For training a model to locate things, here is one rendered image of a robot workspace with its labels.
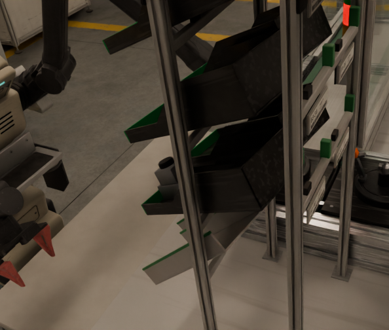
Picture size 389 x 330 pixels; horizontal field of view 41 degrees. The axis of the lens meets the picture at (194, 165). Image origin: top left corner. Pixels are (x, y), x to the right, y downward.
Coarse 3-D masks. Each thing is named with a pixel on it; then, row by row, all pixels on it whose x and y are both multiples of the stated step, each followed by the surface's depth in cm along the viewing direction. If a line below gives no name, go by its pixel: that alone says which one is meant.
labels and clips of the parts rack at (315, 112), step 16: (144, 0) 63; (304, 0) 55; (320, 0) 62; (352, 16) 84; (336, 48) 78; (352, 48) 83; (304, 96) 68; (320, 96) 71; (352, 96) 93; (320, 112) 72; (320, 144) 83; (336, 160) 88; (304, 192) 77; (320, 192) 82; (224, 256) 98
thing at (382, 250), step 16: (384, 160) 139; (256, 224) 131; (304, 224) 123; (320, 224) 122; (336, 224) 122; (352, 224) 121; (368, 224) 120; (256, 240) 134; (304, 240) 126; (320, 240) 124; (336, 240) 122; (352, 240) 119; (368, 240) 117; (384, 240) 116; (320, 256) 127; (336, 256) 125; (352, 256) 122; (368, 256) 120; (384, 256) 118; (384, 272) 120
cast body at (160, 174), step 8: (168, 160) 95; (160, 168) 96; (168, 168) 94; (160, 176) 96; (168, 176) 95; (176, 176) 94; (160, 184) 97; (168, 184) 96; (176, 184) 95; (160, 192) 99; (168, 192) 97; (176, 192) 96
